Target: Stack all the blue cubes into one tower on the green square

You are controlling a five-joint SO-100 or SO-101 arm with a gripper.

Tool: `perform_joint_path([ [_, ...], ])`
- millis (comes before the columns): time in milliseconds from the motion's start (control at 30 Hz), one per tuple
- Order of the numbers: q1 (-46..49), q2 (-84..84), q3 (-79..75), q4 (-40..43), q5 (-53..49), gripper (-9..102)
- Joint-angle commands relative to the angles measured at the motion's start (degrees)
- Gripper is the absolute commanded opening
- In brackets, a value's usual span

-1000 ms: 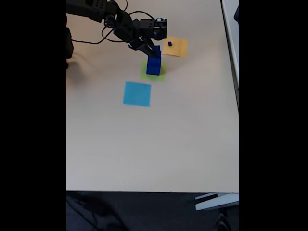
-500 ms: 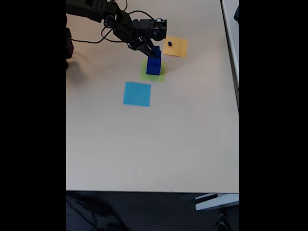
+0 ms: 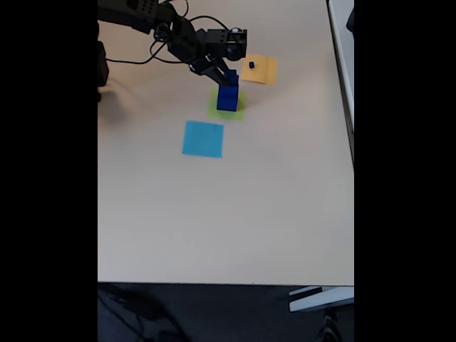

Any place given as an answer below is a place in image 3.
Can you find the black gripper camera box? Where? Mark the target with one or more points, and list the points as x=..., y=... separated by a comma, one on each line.
x=228, y=42

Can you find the dark object beside table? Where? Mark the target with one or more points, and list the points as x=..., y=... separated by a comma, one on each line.
x=351, y=21

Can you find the white neighbouring table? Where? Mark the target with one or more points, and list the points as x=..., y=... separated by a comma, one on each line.
x=343, y=53

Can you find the white table foot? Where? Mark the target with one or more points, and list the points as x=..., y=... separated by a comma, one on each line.
x=320, y=298

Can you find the small blue cube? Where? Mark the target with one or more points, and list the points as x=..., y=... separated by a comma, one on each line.
x=232, y=74

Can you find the yellow paper square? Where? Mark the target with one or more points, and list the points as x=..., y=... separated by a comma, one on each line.
x=263, y=71

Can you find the large blue cube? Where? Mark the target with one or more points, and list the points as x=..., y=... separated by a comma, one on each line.
x=226, y=99

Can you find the medium blue cube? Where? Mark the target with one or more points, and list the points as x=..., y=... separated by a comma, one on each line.
x=236, y=82

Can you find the green paper square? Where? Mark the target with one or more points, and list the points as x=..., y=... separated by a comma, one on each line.
x=213, y=112

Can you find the light blue paper square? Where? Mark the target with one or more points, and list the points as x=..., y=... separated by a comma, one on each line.
x=203, y=139

